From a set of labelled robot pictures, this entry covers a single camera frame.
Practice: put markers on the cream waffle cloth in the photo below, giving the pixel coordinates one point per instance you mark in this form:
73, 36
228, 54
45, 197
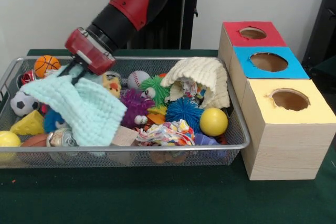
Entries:
199, 70

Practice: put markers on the orange toy basketball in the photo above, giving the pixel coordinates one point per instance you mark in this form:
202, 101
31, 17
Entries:
46, 66

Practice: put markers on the silver mesh bin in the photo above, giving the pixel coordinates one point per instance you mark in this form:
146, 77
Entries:
237, 134

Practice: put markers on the dark green table cloth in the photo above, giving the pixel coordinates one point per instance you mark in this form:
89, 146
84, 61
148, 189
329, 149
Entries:
328, 68
157, 195

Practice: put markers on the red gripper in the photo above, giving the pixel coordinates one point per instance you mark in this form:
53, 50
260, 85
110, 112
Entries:
89, 51

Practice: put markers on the yellow plastic ball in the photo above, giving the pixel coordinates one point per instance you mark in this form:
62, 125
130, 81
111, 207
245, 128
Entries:
214, 122

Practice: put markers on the purple spiky ball toy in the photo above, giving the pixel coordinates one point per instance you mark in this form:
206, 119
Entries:
136, 108

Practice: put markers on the plush soccer ball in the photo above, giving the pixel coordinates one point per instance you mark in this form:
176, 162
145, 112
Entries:
22, 103

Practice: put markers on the yellow foam cheese wedge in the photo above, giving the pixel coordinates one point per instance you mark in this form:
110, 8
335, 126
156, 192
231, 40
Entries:
29, 124

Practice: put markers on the blue spiky ball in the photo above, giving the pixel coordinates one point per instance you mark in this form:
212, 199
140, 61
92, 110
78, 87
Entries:
183, 111

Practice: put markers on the white toy baseball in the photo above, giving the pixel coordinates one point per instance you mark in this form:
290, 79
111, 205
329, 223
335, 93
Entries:
138, 79

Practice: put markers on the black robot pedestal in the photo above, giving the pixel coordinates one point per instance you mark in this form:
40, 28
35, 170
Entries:
189, 19

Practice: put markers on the green spiky ball with eyes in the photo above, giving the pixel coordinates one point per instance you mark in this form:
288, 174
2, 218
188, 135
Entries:
156, 90

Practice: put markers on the mint waffle cloth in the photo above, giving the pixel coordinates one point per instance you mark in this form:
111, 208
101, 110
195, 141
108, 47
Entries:
92, 113

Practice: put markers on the wooden box with three holes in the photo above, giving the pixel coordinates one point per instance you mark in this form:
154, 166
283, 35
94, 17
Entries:
288, 150

